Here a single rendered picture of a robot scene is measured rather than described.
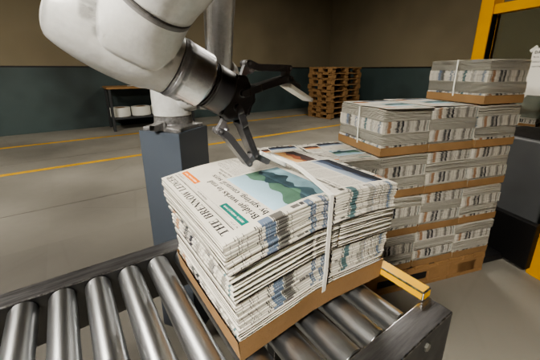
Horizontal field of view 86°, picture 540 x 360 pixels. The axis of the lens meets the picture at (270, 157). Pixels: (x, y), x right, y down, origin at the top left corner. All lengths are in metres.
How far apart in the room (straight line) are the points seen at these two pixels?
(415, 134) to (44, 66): 6.96
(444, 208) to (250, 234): 1.61
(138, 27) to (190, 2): 0.07
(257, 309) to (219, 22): 0.84
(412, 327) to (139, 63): 0.61
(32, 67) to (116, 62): 7.11
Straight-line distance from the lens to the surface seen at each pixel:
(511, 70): 2.00
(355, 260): 0.64
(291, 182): 0.54
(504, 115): 2.01
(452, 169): 1.85
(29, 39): 7.54
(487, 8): 2.63
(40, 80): 7.52
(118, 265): 0.81
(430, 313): 0.69
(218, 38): 1.08
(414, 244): 1.89
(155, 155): 1.29
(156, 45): 0.40
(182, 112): 1.25
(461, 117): 1.79
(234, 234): 0.41
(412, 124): 1.58
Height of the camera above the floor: 1.24
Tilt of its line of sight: 17 degrees down
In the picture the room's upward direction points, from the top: straight up
